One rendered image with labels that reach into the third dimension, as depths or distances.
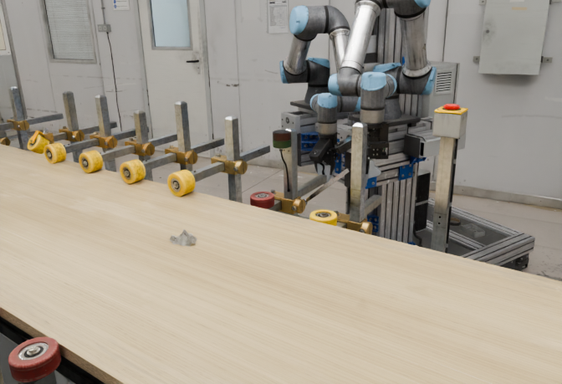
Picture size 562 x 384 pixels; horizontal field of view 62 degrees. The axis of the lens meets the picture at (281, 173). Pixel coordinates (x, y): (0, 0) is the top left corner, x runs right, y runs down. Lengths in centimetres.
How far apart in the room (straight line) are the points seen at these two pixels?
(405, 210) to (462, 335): 169
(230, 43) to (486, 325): 423
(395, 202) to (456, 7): 201
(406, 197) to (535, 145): 178
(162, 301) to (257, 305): 20
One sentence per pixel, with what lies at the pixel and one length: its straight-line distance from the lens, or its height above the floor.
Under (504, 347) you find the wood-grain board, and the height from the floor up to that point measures 90.
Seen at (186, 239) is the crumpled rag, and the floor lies 91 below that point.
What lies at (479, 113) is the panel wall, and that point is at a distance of 411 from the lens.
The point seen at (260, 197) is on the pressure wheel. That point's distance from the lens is 151.
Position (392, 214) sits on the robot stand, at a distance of 253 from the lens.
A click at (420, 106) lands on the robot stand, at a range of 248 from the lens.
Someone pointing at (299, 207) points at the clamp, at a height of 85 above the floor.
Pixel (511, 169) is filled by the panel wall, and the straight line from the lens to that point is 419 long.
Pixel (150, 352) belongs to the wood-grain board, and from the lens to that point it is 91.
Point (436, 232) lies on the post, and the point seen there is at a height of 87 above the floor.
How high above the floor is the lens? 145
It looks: 18 degrees down
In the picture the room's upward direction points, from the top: 1 degrees counter-clockwise
